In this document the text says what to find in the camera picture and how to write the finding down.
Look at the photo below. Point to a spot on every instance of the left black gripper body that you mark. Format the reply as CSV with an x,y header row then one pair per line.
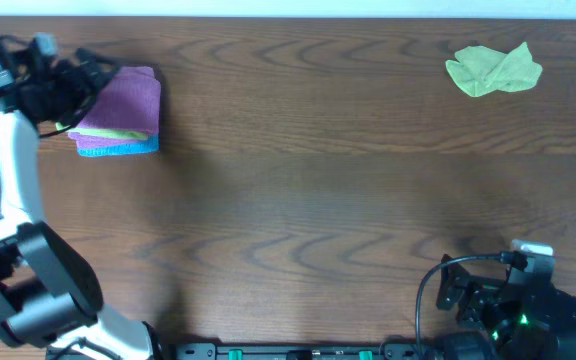
x,y
69,83

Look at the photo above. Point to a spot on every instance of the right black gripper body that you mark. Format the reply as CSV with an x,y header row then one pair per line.
x,y
474,311

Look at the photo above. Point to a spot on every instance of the purple microfiber cloth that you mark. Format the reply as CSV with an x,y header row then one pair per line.
x,y
131,101

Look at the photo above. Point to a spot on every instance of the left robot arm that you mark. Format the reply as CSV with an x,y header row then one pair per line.
x,y
50,297

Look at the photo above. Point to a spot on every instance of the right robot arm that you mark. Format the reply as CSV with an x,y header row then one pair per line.
x,y
521,317

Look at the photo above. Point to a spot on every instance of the folded purple cloth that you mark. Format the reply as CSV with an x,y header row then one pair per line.
x,y
93,142

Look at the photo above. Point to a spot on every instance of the folded green cloth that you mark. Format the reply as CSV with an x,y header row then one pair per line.
x,y
117,134

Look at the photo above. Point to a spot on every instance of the folded blue cloth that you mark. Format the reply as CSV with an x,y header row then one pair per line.
x,y
151,145

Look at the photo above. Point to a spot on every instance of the crumpled green cloth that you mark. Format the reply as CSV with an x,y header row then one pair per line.
x,y
479,71

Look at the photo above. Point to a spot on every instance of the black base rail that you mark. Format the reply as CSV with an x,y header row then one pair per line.
x,y
397,350

